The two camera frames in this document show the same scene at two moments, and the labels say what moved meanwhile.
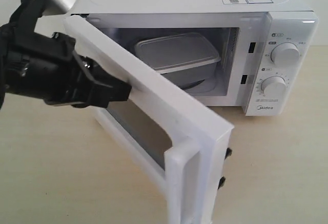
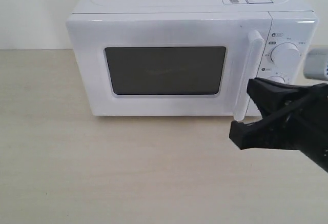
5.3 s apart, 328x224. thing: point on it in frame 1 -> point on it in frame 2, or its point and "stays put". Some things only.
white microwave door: (179, 137) -> (177, 65)
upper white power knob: (285, 55) stays put
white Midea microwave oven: (248, 42) stays put
